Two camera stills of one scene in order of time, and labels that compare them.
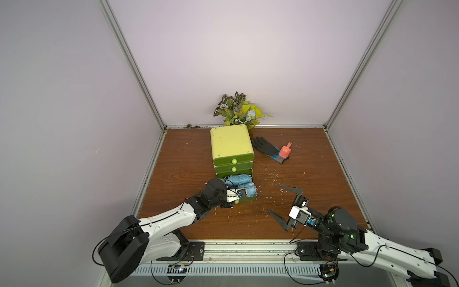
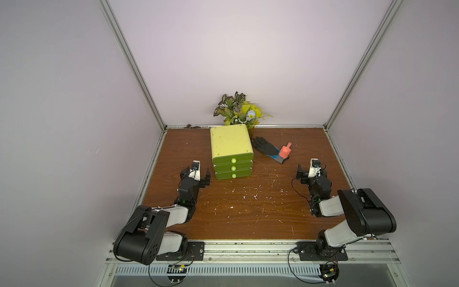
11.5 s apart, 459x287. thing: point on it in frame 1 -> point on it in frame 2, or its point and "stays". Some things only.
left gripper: [229, 205] -> [206, 181]
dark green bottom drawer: [244, 199] -> [233, 174]
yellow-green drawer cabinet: [232, 154] stays
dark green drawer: [233, 167] stays
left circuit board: [177, 272] stays
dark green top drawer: [232, 159] stays
